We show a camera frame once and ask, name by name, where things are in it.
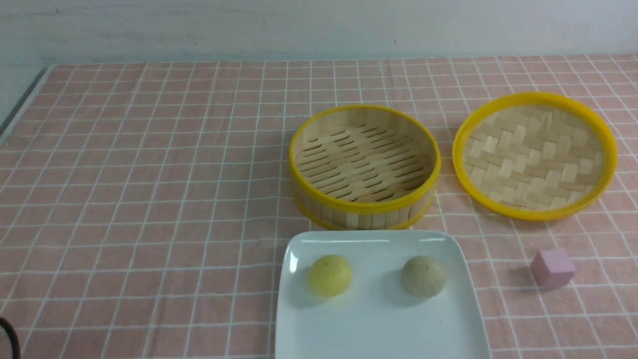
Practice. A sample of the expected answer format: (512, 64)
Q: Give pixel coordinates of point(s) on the yellow steamed bun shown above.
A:
(330, 276)

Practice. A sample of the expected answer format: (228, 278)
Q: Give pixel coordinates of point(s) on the beige steamed bun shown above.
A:
(423, 277)

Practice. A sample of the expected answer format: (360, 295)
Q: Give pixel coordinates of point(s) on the bamboo steamer lid yellow rim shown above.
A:
(535, 156)

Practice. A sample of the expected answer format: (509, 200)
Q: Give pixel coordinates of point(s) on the white square plate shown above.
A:
(375, 318)

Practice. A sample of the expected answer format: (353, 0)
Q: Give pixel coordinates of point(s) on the bamboo steamer basket yellow rim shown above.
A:
(363, 167)

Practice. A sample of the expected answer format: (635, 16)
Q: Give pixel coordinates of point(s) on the pink checkered tablecloth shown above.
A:
(146, 207)

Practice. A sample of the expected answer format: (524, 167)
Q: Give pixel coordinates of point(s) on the pink cube block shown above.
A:
(553, 268)

